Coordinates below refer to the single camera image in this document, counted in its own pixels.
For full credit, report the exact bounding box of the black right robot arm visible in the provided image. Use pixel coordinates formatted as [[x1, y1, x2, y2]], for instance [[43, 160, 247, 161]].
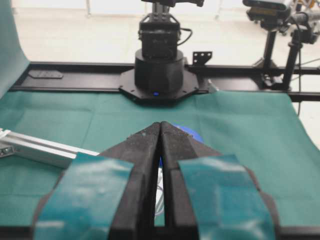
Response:
[[119, 0, 209, 104]]

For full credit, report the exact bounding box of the black camera stand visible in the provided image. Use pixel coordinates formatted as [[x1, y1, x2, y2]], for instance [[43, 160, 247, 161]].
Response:
[[242, 0, 292, 90]]

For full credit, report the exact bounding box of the black tripod stand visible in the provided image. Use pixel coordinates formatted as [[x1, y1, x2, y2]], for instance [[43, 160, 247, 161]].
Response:
[[282, 10, 320, 90]]

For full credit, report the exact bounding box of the aluminium extrusion frame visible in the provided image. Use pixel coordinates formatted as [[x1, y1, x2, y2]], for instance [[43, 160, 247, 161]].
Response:
[[0, 129, 99, 169]]

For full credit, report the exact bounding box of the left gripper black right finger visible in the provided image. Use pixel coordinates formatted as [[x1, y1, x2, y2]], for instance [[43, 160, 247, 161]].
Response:
[[160, 121, 280, 240]]

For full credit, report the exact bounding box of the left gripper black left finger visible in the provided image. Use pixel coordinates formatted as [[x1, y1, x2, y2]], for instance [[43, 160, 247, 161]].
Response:
[[33, 122, 160, 240]]

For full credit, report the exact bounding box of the black mounting rail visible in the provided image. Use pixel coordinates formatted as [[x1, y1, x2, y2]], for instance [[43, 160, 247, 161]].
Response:
[[10, 62, 320, 104]]

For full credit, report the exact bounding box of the green table cloth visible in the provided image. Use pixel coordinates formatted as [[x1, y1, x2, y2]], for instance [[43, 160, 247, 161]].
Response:
[[0, 91, 320, 227]]

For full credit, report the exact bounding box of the blue plastic gear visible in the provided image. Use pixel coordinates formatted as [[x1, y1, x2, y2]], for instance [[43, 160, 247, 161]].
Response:
[[173, 124, 204, 143]]

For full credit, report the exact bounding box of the black angle bracket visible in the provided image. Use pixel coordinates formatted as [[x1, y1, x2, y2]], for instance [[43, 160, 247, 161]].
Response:
[[192, 51, 213, 66]]

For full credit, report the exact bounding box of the green backdrop curtain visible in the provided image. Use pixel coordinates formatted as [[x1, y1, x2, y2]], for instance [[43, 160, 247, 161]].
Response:
[[0, 0, 30, 97]]

